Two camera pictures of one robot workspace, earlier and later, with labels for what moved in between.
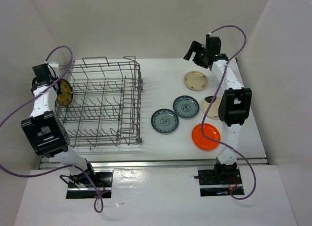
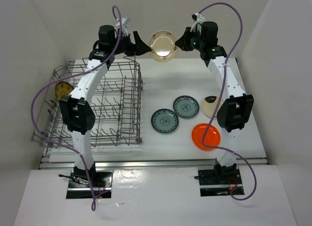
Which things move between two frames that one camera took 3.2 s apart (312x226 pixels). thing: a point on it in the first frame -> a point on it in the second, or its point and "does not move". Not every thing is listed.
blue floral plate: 165,121 does not move
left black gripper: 54,78 -> 139,47
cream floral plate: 195,80 -> 162,43
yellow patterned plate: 66,98 does not move
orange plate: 201,141 does not move
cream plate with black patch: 214,113 does not move
